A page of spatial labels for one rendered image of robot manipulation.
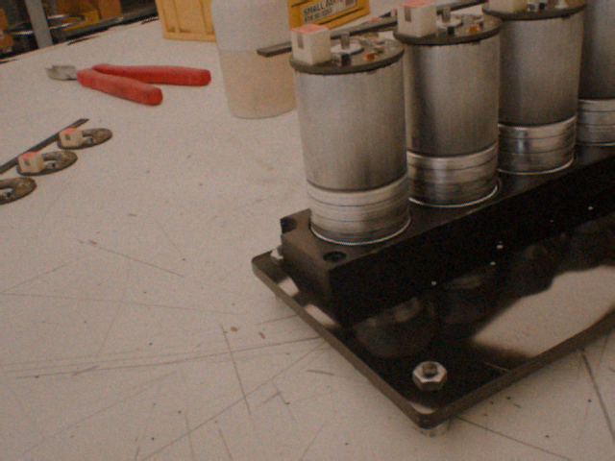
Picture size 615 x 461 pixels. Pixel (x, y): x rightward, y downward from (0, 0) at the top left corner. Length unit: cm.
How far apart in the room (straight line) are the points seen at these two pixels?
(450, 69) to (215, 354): 8
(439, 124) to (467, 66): 1
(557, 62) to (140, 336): 12
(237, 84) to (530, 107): 16
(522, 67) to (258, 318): 9
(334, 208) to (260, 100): 16
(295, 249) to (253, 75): 16
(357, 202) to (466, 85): 4
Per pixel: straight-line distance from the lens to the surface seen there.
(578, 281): 16
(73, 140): 32
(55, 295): 21
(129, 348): 17
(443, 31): 16
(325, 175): 15
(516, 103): 18
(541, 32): 18
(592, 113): 21
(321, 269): 15
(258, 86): 31
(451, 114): 16
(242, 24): 30
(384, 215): 16
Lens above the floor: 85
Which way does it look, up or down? 28 degrees down
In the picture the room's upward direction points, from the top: 7 degrees counter-clockwise
